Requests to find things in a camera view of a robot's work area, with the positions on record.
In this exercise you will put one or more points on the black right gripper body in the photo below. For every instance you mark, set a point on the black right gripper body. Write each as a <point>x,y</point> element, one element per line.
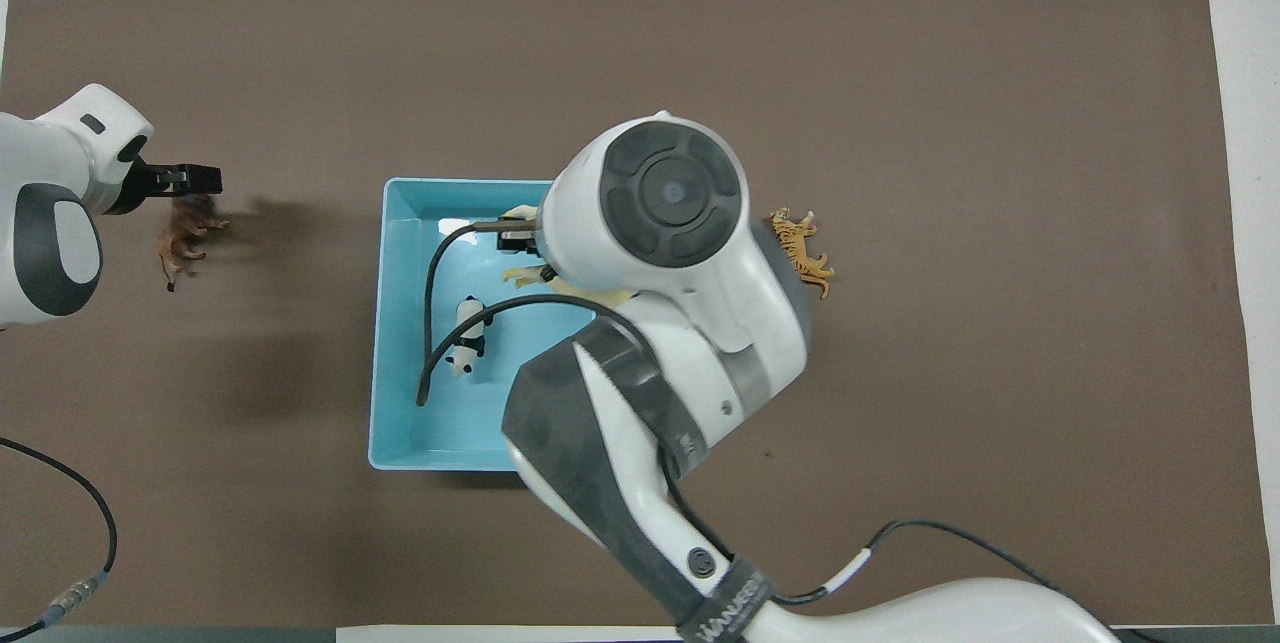
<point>518,240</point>

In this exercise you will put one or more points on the brown lion toy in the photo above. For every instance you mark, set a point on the brown lion toy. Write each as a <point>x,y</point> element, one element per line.
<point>185,233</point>

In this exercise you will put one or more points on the light blue storage box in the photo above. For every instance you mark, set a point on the light blue storage box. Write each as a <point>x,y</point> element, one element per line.
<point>450,423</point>

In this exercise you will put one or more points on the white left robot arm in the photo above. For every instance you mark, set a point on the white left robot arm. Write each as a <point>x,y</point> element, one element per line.
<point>50,213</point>

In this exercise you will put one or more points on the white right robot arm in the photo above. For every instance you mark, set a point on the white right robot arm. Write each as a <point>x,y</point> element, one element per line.
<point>690,303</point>

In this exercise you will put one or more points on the black white panda toy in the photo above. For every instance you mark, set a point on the black white panda toy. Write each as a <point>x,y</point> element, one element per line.
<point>468,333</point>

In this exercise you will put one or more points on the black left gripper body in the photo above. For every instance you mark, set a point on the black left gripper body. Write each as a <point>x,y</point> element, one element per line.
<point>140,185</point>

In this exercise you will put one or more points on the brown table mat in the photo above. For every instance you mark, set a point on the brown table mat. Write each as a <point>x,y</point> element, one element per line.
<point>1000,403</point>

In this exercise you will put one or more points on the orange striped tiger toy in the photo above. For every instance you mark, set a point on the orange striped tiger toy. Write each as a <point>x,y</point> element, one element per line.
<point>800,248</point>

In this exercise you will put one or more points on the cream white horse toy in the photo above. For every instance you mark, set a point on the cream white horse toy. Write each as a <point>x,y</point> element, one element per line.
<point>525,275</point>

